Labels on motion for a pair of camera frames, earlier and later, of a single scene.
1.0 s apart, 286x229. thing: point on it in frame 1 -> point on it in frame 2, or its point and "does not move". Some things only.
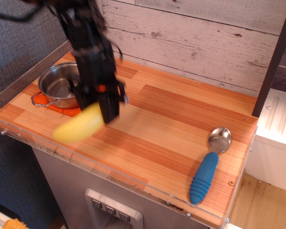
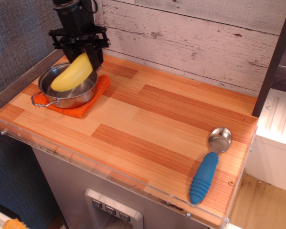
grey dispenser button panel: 108,213 does not move
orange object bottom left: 14,223 does not move
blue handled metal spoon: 219,140 does not move
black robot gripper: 97,73 -> 78,29
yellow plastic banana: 85,123 -> 73,75
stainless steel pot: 55,82 does not move
